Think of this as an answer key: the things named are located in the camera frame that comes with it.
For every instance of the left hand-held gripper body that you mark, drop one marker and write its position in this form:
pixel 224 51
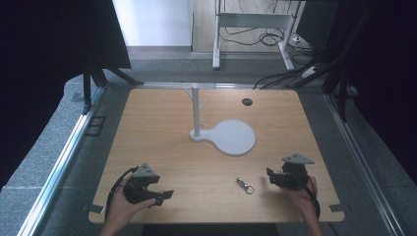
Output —
pixel 141 178

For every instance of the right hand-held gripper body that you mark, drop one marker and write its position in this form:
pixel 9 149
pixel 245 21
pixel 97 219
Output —
pixel 295 173

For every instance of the silver metal keyring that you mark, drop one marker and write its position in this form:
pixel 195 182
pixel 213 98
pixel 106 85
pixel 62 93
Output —
pixel 246 187

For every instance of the white tree stand with tray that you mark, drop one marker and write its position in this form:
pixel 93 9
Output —
pixel 234 137

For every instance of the person's right hand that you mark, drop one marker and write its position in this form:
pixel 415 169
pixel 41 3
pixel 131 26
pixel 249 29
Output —
pixel 300 196

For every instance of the person's left hand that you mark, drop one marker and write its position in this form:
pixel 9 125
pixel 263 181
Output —
pixel 124 205

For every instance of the grey tape piece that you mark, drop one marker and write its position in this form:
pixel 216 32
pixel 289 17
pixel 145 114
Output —
pixel 93 208

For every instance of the black metal stand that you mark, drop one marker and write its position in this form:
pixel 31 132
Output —
pixel 341 82
pixel 95 78

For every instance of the white power strip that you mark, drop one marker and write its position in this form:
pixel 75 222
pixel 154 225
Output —
pixel 308 71

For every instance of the black curtain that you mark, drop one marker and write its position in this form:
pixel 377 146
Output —
pixel 49 49
pixel 387 65

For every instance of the aluminium rail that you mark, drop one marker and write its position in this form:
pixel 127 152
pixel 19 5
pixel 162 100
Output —
pixel 55 170
pixel 209 85
pixel 364 157

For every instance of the white metal desk frame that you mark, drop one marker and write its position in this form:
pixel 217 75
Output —
pixel 252 20

